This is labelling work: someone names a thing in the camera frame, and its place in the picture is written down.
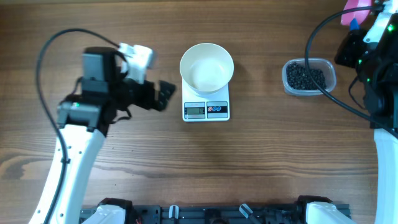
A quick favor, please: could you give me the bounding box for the pink scoop with blue handle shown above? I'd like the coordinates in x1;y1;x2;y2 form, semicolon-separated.
340;0;374;31

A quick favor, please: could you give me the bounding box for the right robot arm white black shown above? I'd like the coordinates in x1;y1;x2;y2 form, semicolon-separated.
318;13;397;223

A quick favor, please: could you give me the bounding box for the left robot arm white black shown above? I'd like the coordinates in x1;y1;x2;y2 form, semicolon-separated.
30;44;175;223

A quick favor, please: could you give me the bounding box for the white digital kitchen scale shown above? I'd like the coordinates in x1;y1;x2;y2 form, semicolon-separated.
182;81;230;123

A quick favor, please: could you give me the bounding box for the white round bowl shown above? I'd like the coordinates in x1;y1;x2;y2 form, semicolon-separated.
179;43;234;95

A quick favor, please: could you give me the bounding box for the black beans pile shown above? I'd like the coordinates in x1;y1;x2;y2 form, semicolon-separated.
286;62;326;90

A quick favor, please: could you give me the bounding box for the clear plastic food container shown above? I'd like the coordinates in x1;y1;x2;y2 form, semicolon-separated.
282;58;336;96

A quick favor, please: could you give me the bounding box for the left black camera cable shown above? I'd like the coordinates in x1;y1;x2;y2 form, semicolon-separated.
35;28;122;224

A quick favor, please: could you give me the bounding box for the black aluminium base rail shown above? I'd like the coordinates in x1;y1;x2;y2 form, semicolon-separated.
79;203;351;224

